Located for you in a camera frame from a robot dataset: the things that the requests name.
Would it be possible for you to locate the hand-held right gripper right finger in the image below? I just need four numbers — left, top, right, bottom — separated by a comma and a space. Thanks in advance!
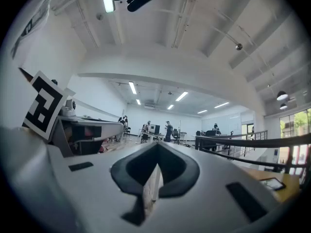
148, 141, 280, 233

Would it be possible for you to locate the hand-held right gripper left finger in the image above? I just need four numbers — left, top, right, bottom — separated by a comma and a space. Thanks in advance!
1, 126, 162, 233

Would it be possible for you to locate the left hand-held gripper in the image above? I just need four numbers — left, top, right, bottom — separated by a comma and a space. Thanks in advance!
21, 70, 125, 158

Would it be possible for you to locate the black framed deer picture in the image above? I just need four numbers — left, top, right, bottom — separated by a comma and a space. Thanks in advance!
260, 177, 287, 192

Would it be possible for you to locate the black metal railing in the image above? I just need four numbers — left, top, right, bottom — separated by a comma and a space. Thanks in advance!
194, 129, 311, 177

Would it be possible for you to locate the group of ceiling light panels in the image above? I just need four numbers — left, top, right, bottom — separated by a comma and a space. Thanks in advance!
128, 81, 230, 115

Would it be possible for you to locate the ceiling tube light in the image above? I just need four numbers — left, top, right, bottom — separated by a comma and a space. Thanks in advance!
102, 0, 116, 13

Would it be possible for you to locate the white printed T-shirt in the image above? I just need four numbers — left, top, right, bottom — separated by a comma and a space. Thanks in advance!
0, 0, 59, 67

